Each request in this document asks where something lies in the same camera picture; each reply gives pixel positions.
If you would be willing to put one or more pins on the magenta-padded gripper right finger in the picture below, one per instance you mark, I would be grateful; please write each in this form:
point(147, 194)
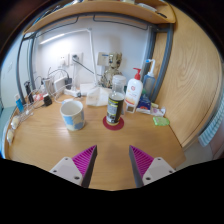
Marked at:
point(156, 168)

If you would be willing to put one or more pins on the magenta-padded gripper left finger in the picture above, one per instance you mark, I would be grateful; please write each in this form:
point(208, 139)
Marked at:
point(68, 168)

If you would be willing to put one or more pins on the clear bottle with black label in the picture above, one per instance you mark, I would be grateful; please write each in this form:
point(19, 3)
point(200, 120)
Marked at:
point(115, 108)

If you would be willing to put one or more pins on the white mug with blue print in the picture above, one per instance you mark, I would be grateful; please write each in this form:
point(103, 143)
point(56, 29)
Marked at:
point(73, 118)

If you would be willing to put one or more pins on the flat round red coaster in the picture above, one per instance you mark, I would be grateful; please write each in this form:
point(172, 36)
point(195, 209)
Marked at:
point(106, 125)

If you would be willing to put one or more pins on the white tube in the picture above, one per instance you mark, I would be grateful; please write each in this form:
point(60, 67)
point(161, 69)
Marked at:
point(158, 110)

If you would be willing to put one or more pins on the small white square case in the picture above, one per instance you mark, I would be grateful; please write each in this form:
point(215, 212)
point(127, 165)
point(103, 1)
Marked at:
point(130, 108)

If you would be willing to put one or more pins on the beige round roll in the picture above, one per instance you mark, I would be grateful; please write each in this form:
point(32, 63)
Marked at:
point(10, 136)
point(15, 122)

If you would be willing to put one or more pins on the blue box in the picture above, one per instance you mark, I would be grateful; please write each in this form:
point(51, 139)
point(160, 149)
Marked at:
point(144, 103)

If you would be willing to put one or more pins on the black charger block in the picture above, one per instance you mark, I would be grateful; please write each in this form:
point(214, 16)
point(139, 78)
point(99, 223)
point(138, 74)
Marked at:
point(47, 100)

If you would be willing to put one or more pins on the white power strip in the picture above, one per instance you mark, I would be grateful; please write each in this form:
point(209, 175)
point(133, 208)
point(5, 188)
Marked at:
point(71, 92)

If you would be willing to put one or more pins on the white lotion bottle, red pump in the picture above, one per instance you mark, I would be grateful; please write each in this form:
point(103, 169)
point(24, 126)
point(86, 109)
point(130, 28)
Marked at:
point(134, 91)

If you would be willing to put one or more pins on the blue tube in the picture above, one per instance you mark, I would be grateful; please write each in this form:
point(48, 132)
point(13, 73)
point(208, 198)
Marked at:
point(19, 104)

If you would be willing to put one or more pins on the white power adapter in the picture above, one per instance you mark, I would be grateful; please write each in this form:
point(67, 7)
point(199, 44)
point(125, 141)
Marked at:
point(60, 84)

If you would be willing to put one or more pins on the black slim bottle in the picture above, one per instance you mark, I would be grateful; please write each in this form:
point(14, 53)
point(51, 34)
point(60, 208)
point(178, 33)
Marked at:
point(29, 92)

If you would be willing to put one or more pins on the wooden tree figurine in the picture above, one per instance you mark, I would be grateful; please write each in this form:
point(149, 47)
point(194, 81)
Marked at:
point(113, 68)

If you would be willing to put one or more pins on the white desk lamp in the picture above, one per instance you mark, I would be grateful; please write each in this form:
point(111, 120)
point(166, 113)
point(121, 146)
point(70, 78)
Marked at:
point(92, 50)

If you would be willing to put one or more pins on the wooden shelf unit with items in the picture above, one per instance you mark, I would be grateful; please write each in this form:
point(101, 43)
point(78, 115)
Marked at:
point(100, 8)

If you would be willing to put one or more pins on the white wall sockets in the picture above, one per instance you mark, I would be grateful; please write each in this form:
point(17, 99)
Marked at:
point(64, 60)

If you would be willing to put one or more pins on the grey metal shelf frame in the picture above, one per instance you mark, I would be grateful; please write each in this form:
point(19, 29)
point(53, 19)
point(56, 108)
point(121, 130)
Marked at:
point(165, 56)

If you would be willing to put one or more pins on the white wall card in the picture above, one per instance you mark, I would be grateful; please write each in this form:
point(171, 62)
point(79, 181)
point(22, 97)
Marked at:
point(102, 58)

